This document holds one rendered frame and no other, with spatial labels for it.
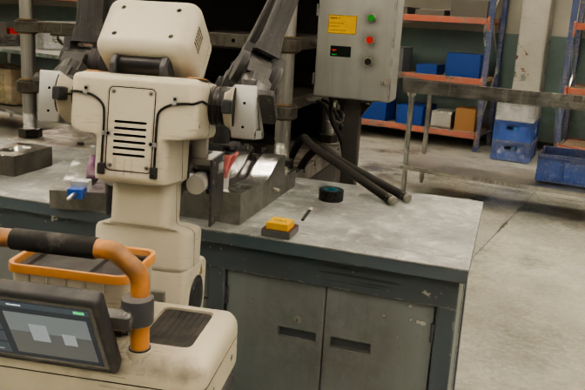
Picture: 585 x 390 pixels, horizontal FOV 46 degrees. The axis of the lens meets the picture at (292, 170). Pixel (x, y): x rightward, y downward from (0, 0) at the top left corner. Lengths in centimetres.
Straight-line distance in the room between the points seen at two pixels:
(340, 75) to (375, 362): 117
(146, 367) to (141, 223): 42
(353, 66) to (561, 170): 307
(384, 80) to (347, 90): 15
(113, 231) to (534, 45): 690
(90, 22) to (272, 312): 91
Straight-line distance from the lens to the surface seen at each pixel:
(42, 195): 221
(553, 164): 544
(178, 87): 140
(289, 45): 254
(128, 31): 150
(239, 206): 189
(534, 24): 809
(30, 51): 313
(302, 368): 199
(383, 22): 260
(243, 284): 195
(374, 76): 261
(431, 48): 868
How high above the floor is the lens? 138
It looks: 13 degrees down
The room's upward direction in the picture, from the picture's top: 3 degrees clockwise
